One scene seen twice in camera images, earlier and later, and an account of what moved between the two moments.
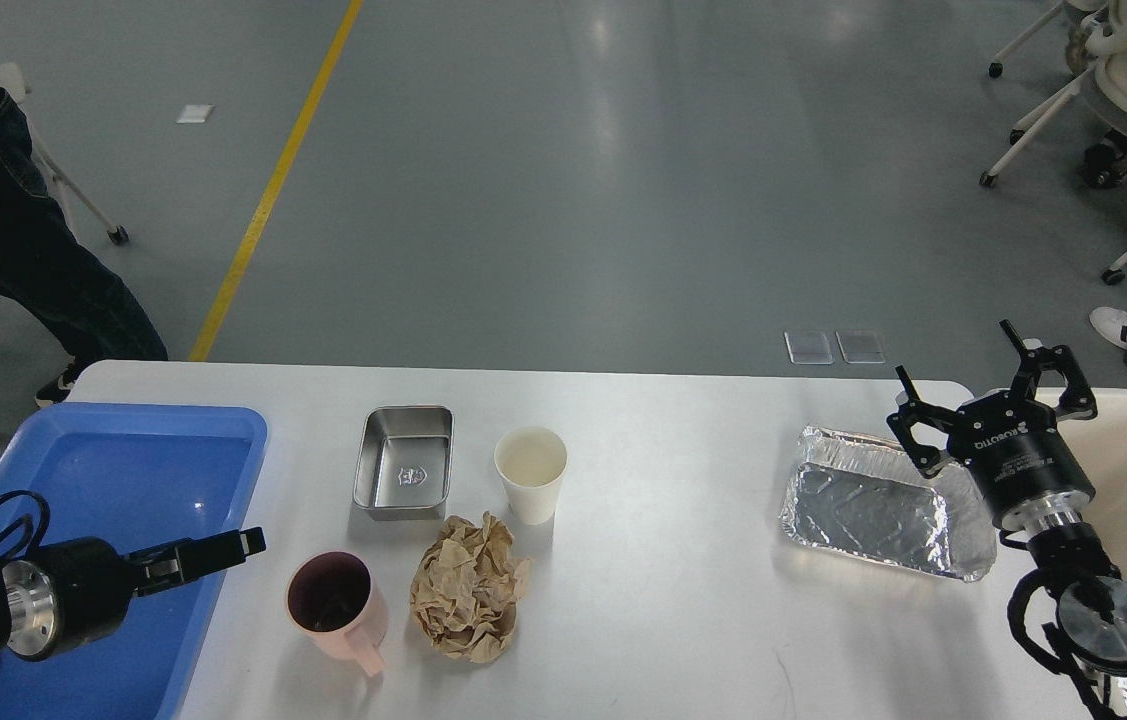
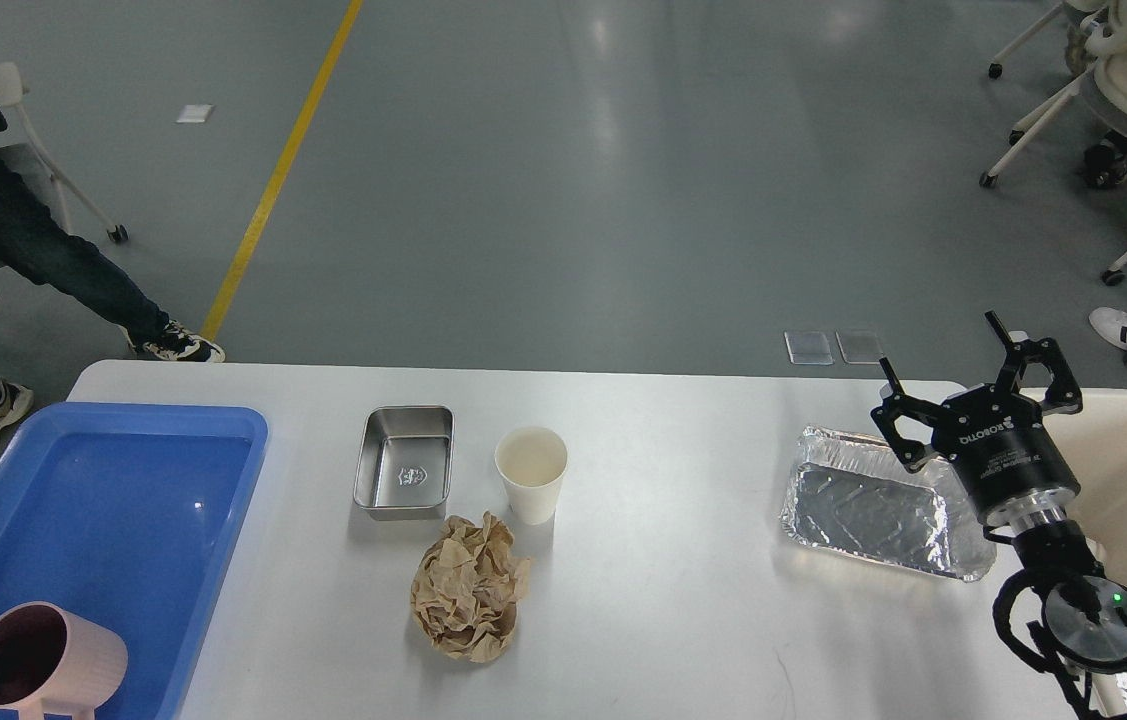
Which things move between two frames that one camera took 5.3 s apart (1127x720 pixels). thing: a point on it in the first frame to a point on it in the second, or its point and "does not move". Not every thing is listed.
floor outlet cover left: (808, 347) does not move
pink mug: (338, 606) to (49, 660)
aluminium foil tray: (871, 498) does not move
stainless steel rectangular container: (404, 462) does not move
